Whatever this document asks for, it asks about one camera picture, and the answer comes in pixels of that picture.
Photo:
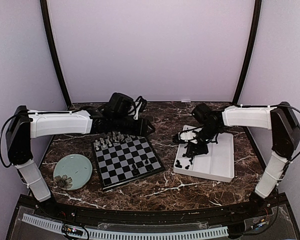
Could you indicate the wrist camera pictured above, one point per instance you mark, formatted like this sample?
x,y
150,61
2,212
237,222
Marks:
x,y
121,105
201,112

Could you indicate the left black frame post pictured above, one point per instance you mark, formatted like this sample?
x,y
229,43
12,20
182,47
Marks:
x,y
53,51

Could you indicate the black and white chessboard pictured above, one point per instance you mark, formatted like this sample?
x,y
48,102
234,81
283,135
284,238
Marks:
x,y
114,163

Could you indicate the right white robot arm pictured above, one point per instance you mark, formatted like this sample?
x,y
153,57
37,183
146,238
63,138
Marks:
x,y
280,119

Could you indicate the green floral ceramic plate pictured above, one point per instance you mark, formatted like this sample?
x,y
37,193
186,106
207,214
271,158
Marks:
x,y
72,172

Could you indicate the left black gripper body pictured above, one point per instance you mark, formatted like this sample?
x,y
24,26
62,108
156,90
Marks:
x,y
121,125

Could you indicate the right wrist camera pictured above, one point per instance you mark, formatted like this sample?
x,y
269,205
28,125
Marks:
x,y
201,112

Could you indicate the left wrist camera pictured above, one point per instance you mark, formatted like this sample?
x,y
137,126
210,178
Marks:
x,y
121,105

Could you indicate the black chess pawn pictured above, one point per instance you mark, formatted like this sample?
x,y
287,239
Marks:
x,y
134,170

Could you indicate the black front rail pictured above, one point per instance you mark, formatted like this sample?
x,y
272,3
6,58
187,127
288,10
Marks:
x,y
229,214

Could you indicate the black chess pieces pile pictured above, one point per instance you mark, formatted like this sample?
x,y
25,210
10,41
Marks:
x,y
183,163

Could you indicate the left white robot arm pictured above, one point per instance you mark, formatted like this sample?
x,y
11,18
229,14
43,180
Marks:
x,y
26,125

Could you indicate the white slotted cable duct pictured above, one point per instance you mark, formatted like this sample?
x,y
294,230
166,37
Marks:
x,y
112,231

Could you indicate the white plastic tray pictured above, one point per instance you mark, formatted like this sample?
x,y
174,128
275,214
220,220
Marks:
x,y
216,165

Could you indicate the right black frame post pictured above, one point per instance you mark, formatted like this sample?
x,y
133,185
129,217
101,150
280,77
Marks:
x,y
249,51

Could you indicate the black frame post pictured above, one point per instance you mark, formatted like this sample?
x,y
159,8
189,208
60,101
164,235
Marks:
x,y
249,51
53,51

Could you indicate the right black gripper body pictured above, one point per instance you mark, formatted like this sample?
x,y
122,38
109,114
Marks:
x,y
209,133

